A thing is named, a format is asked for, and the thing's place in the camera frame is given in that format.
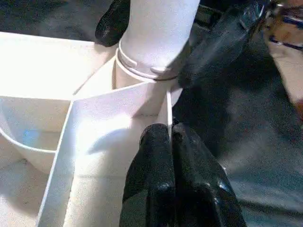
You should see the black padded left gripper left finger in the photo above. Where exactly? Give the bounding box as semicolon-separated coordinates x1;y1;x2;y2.
119;124;177;227

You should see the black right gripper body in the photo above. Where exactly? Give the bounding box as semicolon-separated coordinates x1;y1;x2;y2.
263;0;303;50

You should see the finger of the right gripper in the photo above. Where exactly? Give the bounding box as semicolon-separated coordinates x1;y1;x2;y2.
95;0;132;47
178;0;266;88

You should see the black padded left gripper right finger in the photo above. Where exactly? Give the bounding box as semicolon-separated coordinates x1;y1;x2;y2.
171;123;247;227

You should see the white plastic table leg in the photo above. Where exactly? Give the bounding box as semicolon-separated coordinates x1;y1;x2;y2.
115;0;202;81

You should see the white plastic table top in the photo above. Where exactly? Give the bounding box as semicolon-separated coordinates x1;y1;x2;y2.
0;31;185;227

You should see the glossy black mat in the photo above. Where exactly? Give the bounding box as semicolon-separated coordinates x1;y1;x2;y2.
0;0;303;227

